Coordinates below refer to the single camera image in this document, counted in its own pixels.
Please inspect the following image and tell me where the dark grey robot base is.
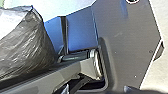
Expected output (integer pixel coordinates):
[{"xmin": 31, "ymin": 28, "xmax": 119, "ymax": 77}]
[{"xmin": 43, "ymin": 0, "xmax": 166, "ymax": 92}]

